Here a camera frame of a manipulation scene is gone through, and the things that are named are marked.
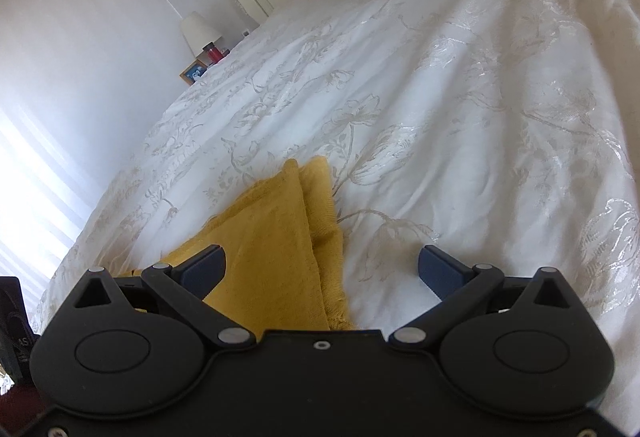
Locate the red candle jar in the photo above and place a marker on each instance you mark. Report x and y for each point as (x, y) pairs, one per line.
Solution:
(213, 55)

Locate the white shade table lamp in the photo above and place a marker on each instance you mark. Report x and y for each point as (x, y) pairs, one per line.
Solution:
(197, 29)

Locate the wooden picture frame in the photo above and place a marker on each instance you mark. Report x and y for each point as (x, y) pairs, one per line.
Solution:
(194, 73)

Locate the yellow knit sweater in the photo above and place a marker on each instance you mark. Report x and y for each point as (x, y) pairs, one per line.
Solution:
(270, 257)

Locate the white sheer curtain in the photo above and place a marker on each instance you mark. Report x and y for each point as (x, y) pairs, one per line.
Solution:
(30, 197)

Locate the white floral bedspread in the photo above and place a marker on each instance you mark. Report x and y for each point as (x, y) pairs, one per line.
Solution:
(450, 117)

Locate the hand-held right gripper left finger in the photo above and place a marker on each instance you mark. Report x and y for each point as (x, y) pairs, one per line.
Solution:
(206, 269)

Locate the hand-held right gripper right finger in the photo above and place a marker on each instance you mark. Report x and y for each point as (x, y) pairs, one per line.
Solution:
(436, 269)

